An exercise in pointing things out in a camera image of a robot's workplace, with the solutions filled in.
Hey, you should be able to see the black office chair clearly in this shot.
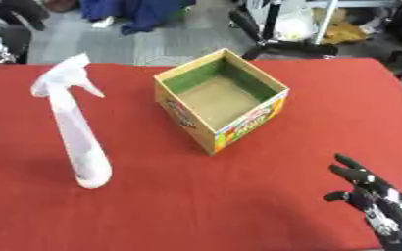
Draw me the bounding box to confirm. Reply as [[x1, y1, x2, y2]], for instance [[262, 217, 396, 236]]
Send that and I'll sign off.
[[0, 0, 52, 65]]

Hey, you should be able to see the person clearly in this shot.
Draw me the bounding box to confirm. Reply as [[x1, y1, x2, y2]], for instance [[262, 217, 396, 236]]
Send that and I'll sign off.
[[78, 0, 198, 36]]

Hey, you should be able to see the open cardboard box green inside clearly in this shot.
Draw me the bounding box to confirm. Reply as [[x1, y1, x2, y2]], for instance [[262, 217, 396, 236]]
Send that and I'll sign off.
[[153, 48, 290, 156]]

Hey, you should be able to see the tan paper bag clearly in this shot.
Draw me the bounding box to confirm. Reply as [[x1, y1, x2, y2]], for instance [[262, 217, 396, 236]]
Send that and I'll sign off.
[[314, 8, 370, 46]]

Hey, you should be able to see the white spray bottle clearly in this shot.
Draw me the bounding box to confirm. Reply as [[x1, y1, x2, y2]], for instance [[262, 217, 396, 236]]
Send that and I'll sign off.
[[29, 53, 114, 190]]

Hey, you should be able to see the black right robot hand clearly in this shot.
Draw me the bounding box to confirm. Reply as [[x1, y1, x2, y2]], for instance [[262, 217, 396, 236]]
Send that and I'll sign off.
[[323, 153, 402, 251]]

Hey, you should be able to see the white plastic bag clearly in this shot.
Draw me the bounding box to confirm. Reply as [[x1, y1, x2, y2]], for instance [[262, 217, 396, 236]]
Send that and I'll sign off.
[[273, 6, 322, 43]]

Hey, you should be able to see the black tripod stand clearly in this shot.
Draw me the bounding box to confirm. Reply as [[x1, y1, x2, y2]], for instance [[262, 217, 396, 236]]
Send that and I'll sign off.
[[228, 0, 340, 61]]

